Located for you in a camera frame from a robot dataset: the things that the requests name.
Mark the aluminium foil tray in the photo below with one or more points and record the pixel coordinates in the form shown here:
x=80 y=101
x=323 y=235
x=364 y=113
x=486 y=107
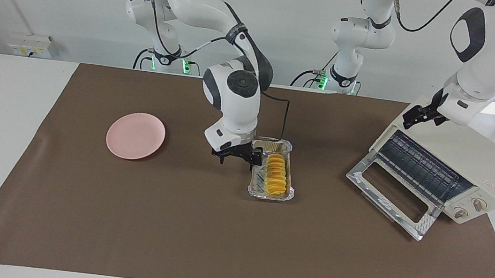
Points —
x=277 y=145

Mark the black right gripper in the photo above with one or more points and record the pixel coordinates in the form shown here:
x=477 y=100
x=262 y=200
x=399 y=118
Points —
x=239 y=151

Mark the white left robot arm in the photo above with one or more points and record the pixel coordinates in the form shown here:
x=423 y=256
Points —
x=488 y=60

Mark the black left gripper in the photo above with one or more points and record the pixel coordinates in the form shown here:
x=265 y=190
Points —
x=436 y=110

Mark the white toaster oven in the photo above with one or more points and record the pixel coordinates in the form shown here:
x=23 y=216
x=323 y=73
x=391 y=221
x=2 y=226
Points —
x=476 y=157

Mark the sliced bread loaf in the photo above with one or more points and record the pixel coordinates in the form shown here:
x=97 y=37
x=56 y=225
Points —
x=276 y=175

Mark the round oven knob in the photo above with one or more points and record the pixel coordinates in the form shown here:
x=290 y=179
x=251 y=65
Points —
x=461 y=213
x=480 y=205

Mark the brown table mat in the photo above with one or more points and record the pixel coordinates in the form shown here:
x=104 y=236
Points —
x=216 y=239

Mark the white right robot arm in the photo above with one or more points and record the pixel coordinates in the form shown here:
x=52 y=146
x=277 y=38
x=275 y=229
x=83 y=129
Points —
x=233 y=104

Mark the glass oven door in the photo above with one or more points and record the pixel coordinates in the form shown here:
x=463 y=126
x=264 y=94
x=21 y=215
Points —
x=392 y=190

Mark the pink plate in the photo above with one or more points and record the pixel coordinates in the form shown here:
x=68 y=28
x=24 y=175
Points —
x=135 y=136

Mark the white wall socket box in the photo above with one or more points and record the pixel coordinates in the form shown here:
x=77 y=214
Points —
x=30 y=45

